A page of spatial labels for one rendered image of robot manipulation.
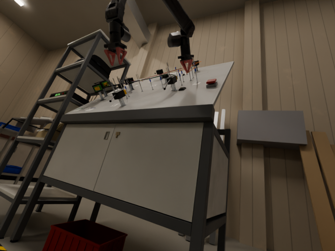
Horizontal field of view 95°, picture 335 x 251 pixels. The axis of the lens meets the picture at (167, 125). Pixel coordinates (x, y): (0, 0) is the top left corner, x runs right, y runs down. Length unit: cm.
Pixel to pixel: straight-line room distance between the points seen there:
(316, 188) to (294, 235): 70
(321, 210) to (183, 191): 206
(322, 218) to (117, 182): 221
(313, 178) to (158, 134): 221
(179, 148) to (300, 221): 241
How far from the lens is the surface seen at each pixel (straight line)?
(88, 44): 221
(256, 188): 267
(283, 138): 273
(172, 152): 70
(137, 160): 80
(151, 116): 79
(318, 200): 257
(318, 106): 345
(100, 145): 103
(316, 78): 375
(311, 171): 269
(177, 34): 98
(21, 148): 432
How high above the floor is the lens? 51
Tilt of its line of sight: 21 degrees up
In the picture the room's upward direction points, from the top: 12 degrees clockwise
